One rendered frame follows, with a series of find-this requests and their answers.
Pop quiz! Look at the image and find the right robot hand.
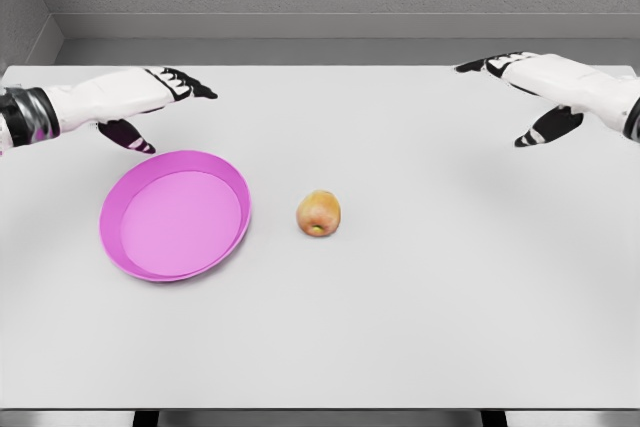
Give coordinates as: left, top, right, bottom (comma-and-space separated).
453, 51, 607, 149

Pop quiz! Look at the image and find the pink round plate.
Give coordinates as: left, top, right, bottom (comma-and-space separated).
98, 149, 252, 284

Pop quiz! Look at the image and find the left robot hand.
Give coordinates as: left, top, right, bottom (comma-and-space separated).
82, 66, 219, 155

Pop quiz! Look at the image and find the yellow-red apple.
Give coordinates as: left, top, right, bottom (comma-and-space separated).
295, 189, 343, 238

